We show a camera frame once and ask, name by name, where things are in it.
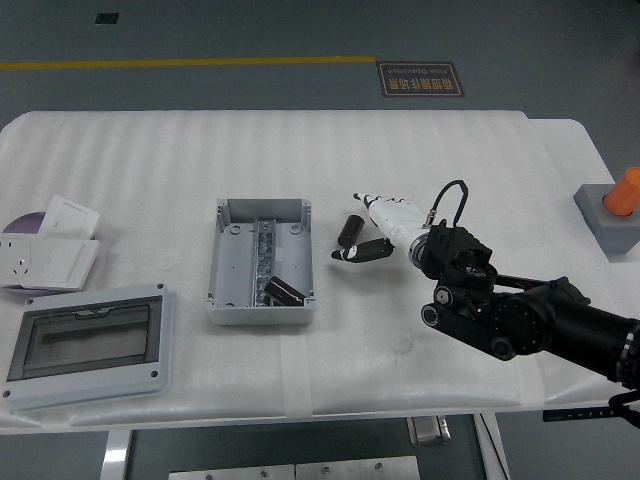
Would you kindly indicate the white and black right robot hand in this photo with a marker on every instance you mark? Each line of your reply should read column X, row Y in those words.
column 400, row 217

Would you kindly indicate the dark brown cylindrical battery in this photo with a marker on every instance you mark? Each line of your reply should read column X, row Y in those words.
column 285, row 291
column 351, row 229

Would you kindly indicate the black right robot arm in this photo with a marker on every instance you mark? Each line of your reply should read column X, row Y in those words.
column 530, row 315

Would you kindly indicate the open grey junction box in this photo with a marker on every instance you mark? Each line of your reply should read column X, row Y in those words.
column 232, row 265

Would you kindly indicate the white foam mat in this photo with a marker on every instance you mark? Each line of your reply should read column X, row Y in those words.
column 375, row 150

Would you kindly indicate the grey block base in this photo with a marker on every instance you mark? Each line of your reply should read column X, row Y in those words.
column 617, row 232

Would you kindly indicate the orange cylinder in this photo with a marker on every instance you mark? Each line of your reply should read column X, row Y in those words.
column 625, row 192

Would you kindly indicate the white table leg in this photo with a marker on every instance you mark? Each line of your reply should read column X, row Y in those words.
column 116, row 455
column 492, row 445

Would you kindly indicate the black table control panel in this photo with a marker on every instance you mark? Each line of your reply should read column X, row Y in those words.
column 570, row 415

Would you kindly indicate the grey metal plate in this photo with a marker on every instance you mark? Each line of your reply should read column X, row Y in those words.
column 230, row 473

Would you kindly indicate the grey lid with clear window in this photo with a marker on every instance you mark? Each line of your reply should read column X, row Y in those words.
column 90, row 345

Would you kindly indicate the purple disc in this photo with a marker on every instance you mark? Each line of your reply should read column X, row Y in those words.
column 27, row 224

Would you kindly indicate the metal mounting rail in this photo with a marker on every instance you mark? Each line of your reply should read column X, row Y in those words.
column 263, row 250

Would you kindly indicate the silver metal bracket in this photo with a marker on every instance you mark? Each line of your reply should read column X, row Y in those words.
column 429, row 430

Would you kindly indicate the white switch panel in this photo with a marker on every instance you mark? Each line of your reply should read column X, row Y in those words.
column 62, row 265

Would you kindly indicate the white wall socket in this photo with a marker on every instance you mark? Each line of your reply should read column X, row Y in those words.
column 15, row 260

